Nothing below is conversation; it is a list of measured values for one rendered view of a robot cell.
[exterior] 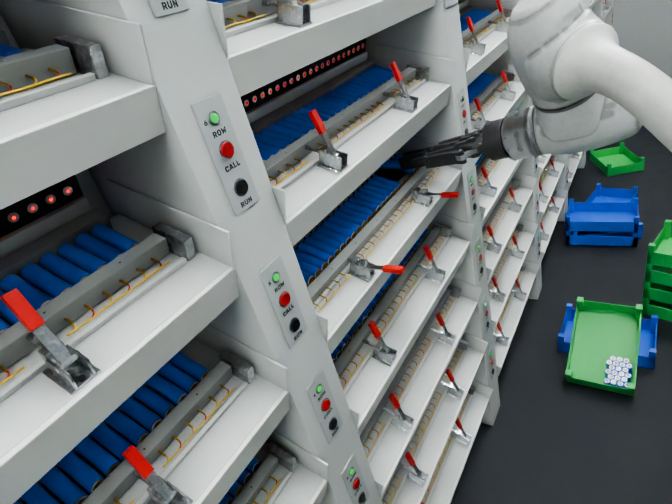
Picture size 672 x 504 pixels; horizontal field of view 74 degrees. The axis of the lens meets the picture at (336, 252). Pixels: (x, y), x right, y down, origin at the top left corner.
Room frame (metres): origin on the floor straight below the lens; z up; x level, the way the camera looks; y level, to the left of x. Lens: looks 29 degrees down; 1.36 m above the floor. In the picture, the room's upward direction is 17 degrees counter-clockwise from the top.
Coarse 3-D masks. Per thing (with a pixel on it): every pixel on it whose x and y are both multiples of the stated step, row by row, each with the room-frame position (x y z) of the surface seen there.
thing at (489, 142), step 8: (496, 120) 0.81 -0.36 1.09; (488, 128) 0.80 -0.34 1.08; (496, 128) 0.79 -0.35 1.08; (480, 136) 0.84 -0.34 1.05; (488, 136) 0.79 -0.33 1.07; (496, 136) 0.78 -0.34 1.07; (464, 144) 0.84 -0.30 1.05; (472, 144) 0.81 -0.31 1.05; (480, 144) 0.80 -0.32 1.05; (488, 144) 0.78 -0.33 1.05; (496, 144) 0.77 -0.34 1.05; (480, 152) 0.79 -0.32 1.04; (488, 152) 0.79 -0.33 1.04; (496, 152) 0.78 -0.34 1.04; (504, 152) 0.77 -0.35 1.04
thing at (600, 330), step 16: (592, 304) 1.22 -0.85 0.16; (608, 304) 1.18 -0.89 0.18; (640, 304) 1.12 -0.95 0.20; (576, 320) 1.20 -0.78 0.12; (592, 320) 1.20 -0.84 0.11; (608, 320) 1.17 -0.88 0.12; (624, 320) 1.14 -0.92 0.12; (640, 320) 1.09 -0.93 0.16; (576, 336) 1.17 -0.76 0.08; (592, 336) 1.15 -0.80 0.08; (608, 336) 1.12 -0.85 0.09; (624, 336) 1.10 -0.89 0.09; (576, 352) 1.13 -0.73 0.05; (592, 352) 1.10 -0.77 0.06; (608, 352) 1.08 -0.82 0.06; (624, 352) 1.06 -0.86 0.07; (576, 368) 1.08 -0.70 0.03; (592, 368) 1.06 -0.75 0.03; (592, 384) 1.00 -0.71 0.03
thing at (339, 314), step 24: (408, 144) 1.05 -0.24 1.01; (432, 144) 1.01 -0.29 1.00; (456, 168) 0.98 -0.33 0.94; (432, 192) 0.89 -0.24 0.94; (408, 216) 0.81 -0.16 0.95; (432, 216) 0.85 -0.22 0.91; (384, 240) 0.74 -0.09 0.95; (408, 240) 0.74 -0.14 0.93; (384, 264) 0.67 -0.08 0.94; (336, 288) 0.62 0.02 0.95; (360, 288) 0.62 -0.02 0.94; (336, 312) 0.57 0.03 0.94; (360, 312) 0.60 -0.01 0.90; (336, 336) 0.54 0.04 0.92
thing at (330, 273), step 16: (416, 176) 0.91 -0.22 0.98; (400, 192) 0.85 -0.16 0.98; (384, 208) 0.80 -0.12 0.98; (368, 224) 0.75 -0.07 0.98; (384, 224) 0.77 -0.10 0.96; (352, 240) 0.71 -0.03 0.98; (368, 240) 0.73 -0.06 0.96; (352, 256) 0.68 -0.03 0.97; (336, 272) 0.64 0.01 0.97; (320, 288) 0.60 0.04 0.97
